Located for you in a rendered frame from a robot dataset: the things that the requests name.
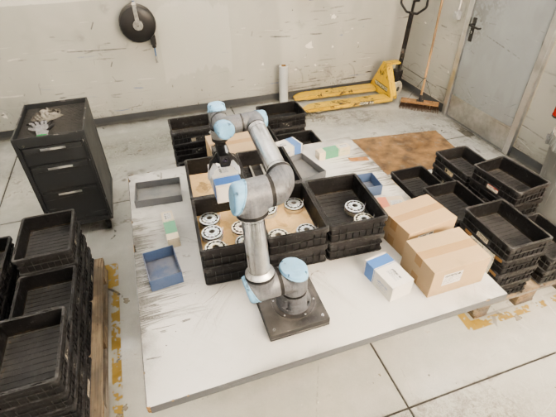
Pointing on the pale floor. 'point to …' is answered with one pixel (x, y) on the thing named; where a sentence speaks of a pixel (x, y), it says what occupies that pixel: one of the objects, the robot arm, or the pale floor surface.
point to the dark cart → (66, 161)
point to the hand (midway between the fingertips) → (224, 178)
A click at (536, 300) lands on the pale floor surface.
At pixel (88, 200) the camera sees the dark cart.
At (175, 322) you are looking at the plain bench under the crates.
